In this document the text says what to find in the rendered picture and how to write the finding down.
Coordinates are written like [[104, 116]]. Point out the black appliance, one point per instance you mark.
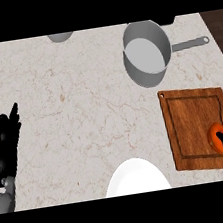
[[166, 20]]

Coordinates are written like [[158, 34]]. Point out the brown wooden cutting board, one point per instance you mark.
[[194, 123]]

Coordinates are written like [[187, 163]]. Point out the white plate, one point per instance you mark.
[[136, 177]]

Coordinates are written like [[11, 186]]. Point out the orange squash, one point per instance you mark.
[[216, 135]]

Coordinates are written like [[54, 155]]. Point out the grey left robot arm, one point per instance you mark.
[[5, 198]]

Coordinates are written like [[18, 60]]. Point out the grey round bowl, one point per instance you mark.
[[60, 37]]

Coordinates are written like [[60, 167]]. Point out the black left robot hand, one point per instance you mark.
[[5, 146]]

